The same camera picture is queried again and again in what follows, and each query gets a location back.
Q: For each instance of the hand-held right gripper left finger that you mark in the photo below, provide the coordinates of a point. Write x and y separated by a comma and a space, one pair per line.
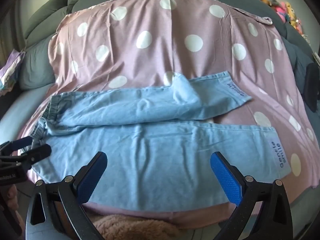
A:
92, 178

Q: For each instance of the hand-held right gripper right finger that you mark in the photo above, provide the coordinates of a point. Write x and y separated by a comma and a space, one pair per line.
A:
225, 178

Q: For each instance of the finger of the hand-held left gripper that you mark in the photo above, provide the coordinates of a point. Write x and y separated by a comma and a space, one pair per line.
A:
23, 143
37, 153

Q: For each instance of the light blue t-shirt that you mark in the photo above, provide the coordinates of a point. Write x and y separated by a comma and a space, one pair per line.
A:
150, 150

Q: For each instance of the light blue bed sheet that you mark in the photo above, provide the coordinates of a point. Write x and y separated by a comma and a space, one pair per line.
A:
20, 110

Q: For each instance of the fluffy brown blanket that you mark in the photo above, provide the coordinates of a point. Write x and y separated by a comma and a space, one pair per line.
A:
130, 227

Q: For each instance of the purple patterned pillow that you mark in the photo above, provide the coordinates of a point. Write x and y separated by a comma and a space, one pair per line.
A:
10, 70

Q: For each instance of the grey pillow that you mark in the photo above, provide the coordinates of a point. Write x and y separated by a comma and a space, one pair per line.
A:
37, 65

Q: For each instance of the black chair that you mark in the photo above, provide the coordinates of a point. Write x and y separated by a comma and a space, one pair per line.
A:
312, 87

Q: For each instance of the grey sofa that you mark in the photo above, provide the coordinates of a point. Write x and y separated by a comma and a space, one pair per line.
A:
52, 7

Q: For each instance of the dark blue cloth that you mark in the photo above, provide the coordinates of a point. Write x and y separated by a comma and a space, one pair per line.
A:
297, 60

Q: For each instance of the pink polka dot blanket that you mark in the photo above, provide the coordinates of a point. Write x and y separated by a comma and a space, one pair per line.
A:
155, 42

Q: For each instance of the pile of plush toys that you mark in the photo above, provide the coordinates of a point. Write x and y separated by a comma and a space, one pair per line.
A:
280, 3

